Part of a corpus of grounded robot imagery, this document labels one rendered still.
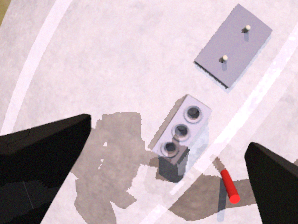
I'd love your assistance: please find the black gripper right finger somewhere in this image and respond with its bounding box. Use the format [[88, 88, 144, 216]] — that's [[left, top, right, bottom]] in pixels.
[[243, 143, 298, 224]]

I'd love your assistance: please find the red peg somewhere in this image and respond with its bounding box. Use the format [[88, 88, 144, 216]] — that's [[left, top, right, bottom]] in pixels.
[[221, 171, 241, 204]]

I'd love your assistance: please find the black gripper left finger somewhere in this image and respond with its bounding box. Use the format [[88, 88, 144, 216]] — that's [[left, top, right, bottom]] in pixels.
[[0, 113, 90, 224]]

